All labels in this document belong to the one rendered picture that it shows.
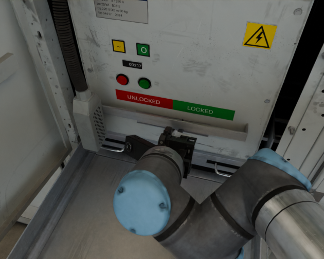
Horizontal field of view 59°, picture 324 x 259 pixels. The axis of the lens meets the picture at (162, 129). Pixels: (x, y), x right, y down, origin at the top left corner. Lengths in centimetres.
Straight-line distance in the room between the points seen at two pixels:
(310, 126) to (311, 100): 7
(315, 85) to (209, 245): 38
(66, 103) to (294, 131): 60
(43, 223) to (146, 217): 48
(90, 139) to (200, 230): 45
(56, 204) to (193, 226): 52
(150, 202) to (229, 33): 38
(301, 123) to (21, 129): 69
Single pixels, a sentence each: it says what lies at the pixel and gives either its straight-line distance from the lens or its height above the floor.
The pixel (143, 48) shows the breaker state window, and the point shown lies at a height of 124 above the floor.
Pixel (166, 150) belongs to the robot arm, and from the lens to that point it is 54.
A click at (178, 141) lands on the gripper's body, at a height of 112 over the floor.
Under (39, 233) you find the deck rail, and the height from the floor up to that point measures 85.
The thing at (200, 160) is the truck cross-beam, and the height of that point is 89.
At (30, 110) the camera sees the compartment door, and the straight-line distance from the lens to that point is 85.
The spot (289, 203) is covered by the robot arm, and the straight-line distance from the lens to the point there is 40.
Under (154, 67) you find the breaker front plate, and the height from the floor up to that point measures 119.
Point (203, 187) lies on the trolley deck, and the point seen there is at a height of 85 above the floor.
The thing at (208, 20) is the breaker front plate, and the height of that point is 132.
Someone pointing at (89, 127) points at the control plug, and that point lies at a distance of 77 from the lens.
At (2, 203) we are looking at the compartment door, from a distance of 90.
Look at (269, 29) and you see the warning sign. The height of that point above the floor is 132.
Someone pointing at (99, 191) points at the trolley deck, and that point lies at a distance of 89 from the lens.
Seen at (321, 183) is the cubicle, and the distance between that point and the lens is 85.
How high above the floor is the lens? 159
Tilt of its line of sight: 46 degrees down
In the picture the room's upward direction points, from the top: straight up
